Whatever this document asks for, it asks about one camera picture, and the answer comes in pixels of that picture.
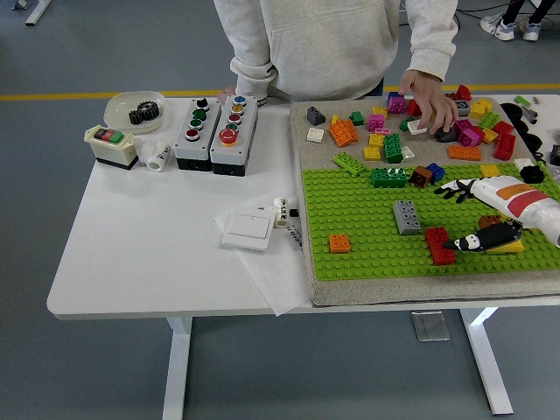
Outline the orange two-by-four brick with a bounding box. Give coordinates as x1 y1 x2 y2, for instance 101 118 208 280
446 143 481 161
328 118 360 147

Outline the cream red-green switch box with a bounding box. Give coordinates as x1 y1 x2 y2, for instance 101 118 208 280
83 123 137 172

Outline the black cup tray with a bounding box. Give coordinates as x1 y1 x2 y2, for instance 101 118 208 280
500 102 544 151

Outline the yellow two-by-four brick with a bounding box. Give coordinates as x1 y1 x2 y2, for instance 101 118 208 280
468 98 494 119

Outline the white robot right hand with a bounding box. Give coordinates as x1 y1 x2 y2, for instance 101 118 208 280
432 174 560 254

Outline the grey emergency-stop control box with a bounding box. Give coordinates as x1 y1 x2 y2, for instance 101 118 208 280
209 94 259 178

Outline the small white labelled tube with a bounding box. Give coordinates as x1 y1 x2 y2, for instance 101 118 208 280
272 197 292 231

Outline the white table foot frame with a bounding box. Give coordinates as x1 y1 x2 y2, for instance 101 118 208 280
11 0 54 26

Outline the white bowl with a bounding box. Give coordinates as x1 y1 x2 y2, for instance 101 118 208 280
102 90 168 135

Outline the green studded baseplate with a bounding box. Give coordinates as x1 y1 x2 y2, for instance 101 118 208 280
302 162 560 280

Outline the dark green tall brick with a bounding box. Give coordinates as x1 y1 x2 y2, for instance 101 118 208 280
383 132 404 165

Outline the grey four-button control box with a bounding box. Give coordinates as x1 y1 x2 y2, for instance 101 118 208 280
173 97 222 172

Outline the black metal gear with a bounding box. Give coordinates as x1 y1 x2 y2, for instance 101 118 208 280
128 104 152 128
139 100 161 123

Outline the orange two-by-two brick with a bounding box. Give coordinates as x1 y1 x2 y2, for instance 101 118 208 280
328 232 352 254

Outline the white table leg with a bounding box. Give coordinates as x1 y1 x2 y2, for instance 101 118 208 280
160 315 193 417
458 305 515 416

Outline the brown two-by-two brick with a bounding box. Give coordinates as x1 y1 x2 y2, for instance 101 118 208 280
409 164 434 188

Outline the yellow curved brick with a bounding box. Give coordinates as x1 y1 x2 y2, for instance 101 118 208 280
483 239 525 256

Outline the person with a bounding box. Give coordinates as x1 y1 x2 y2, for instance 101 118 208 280
479 0 560 43
213 0 460 144

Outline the white pipe tee fitting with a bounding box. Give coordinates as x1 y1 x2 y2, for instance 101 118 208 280
135 140 172 172

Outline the lime green two-by-four brick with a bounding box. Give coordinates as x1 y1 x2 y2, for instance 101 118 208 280
332 150 368 176

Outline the white paper sheet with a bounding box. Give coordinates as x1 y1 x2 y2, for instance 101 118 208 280
213 205 316 317

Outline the dark green two-by-four brick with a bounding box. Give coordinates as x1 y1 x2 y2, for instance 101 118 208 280
369 165 411 188

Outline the person's left hand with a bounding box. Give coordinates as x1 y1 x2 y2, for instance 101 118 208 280
398 68 459 136

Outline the white table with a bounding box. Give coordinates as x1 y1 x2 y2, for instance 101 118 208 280
45 94 560 417

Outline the grey-brown mat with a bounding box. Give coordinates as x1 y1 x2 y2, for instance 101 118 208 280
288 94 560 307

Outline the silver floor plate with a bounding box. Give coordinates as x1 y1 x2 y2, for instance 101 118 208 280
410 310 451 342

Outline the white wall switch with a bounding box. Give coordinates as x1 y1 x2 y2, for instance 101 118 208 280
220 208 275 254

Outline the black round brick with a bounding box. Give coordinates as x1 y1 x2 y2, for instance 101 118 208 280
519 164 546 185

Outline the red two-by-four brick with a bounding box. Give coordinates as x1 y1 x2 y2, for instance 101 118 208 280
493 133 517 161
424 227 459 267

